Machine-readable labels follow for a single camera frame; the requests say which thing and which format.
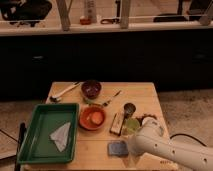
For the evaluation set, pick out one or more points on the orange food piece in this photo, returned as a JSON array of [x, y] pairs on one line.
[[96, 118]]

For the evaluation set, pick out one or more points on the red small object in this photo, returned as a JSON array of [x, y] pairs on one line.
[[84, 21]]

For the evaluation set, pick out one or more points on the green plastic tray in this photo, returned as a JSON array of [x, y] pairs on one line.
[[37, 146]]

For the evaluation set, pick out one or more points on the dark metal cup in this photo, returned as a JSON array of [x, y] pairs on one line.
[[129, 109]]

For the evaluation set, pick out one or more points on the blue sponge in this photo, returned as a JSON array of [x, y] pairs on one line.
[[117, 148]]

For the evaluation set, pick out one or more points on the white brush block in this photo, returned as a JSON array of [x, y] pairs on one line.
[[117, 123]]

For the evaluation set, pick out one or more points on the black office chair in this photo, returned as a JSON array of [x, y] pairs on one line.
[[30, 12]]

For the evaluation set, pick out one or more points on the wooden post left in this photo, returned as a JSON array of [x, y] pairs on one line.
[[63, 13]]

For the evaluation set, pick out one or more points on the purple bowl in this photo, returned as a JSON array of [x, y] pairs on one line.
[[91, 88]]

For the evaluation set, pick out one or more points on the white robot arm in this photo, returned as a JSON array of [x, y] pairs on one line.
[[149, 138]]

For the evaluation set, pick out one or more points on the orange bowl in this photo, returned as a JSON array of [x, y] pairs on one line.
[[84, 118]]

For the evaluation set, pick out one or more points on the white folded cloth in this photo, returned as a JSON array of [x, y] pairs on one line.
[[60, 136]]

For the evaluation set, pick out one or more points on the green handled fork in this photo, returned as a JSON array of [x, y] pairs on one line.
[[102, 103]]

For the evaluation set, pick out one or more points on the green cup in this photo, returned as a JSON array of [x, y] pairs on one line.
[[130, 126]]

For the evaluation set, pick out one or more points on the wooden post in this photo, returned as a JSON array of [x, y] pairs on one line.
[[63, 13], [125, 11]]

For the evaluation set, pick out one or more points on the wooden post middle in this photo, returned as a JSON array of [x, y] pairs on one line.
[[125, 11]]

